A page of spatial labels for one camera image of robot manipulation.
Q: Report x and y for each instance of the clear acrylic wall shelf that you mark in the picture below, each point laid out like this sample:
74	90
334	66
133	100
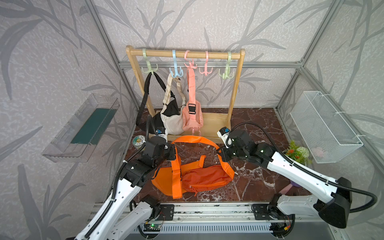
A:
78	139

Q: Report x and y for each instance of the light blue hook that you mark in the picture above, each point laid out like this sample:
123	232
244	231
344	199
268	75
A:
177	72

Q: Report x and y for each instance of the green hook right end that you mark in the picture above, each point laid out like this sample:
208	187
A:
227	72

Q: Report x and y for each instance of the wooden clothes rack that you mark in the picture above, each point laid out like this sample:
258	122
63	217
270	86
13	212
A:
213	122

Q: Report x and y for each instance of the bright orange crossbody bag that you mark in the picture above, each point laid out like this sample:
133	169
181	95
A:
165	180

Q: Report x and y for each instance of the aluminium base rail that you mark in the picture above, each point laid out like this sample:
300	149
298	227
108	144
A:
197	218

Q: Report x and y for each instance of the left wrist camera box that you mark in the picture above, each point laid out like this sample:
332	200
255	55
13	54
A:
162	132

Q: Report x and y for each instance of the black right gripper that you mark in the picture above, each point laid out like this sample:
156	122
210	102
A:
222	153

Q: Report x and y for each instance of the purple pink toy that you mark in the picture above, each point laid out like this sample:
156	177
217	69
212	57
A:
287	188

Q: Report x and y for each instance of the pink crossbody bag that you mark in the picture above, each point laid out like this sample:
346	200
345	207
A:
192	113

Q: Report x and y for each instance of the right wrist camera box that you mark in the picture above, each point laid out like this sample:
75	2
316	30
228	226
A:
223	133

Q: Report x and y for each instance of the potted artificial flower plant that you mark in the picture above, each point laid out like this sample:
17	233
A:
298	153

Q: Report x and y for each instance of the pink hook right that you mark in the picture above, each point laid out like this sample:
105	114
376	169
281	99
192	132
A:
205	72

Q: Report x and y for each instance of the dark orange crossbody bag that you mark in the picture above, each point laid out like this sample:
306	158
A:
216	176

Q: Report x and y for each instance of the white wire mesh basket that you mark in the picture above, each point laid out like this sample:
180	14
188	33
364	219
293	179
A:
325	131

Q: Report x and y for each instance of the pink hook left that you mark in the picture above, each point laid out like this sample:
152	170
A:
189	64

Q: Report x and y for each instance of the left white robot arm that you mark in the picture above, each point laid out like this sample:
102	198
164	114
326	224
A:
132	176

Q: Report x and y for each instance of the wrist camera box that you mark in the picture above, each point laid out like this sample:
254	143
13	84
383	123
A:
162	132
223	133

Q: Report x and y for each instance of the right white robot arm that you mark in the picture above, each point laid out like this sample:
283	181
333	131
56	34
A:
332	200

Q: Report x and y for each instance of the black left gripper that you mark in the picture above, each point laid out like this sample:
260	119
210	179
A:
170	147

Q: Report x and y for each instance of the pink hook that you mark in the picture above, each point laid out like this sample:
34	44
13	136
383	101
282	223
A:
205	72
189	64

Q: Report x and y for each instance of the cream white crossbody bag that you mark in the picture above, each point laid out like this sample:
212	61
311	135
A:
171	114

